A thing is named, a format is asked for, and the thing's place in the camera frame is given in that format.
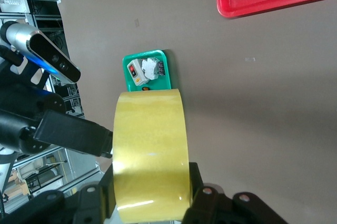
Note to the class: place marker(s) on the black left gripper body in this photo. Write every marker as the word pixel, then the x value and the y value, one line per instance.
pixel 21 118

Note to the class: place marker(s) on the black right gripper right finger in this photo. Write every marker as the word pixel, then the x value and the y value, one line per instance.
pixel 195 182

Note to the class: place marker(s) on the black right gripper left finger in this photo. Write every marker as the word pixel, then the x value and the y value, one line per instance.
pixel 109 189

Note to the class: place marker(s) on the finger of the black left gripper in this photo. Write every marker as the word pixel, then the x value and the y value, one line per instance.
pixel 73 134

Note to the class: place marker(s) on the yellow packing tape roll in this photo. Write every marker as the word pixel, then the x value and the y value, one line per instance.
pixel 150 142

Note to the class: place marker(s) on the green plastic tray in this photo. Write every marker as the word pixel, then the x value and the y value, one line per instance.
pixel 168 76

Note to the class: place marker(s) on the small clear tape piece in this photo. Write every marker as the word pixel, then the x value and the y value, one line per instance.
pixel 250 59

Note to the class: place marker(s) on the black orange push button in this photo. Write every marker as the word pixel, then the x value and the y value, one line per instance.
pixel 145 89

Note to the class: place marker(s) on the white circuit breaker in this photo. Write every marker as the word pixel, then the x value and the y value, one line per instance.
pixel 151 67

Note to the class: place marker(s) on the small black relay module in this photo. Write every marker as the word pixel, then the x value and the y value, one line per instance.
pixel 161 68

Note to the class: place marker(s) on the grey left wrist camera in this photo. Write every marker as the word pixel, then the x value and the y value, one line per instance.
pixel 47 50

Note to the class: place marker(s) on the grey switch box red button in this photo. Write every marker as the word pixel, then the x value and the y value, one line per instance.
pixel 135 72

